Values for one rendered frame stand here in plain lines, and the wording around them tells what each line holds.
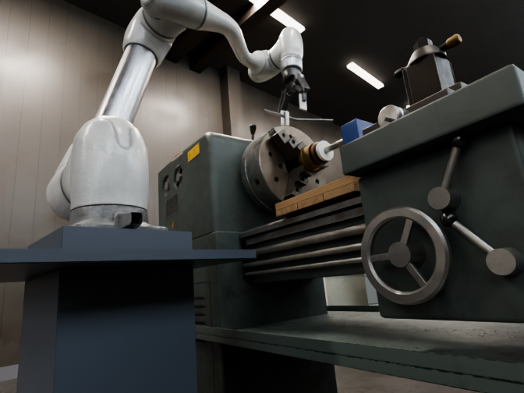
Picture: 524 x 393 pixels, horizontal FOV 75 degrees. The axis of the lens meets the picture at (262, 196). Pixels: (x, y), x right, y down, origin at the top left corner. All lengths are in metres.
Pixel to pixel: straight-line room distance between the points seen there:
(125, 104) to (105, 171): 0.38
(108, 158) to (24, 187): 3.75
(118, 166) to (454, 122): 0.61
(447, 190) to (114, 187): 0.60
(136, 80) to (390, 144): 0.80
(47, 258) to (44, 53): 4.77
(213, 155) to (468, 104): 0.89
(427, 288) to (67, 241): 0.57
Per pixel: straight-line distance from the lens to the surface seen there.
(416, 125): 0.60
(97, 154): 0.78
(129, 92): 1.13
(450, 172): 0.58
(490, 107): 0.55
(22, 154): 4.61
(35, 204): 4.47
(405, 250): 0.59
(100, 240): 0.67
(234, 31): 1.36
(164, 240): 0.72
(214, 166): 1.24
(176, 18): 1.21
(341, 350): 0.70
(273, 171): 1.17
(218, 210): 1.20
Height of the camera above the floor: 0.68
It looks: 14 degrees up
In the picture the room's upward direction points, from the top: 5 degrees counter-clockwise
